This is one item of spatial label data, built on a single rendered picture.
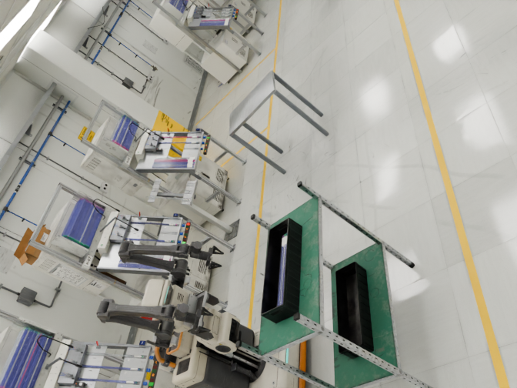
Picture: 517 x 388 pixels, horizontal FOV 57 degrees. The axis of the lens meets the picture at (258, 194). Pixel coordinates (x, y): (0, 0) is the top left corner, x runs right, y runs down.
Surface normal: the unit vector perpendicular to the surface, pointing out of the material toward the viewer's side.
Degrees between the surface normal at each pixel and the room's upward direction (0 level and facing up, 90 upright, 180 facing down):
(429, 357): 0
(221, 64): 90
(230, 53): 90
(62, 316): 90
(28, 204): 90
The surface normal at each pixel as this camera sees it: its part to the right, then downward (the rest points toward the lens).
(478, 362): -0.75, -0.50
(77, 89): -0.07, 0.72
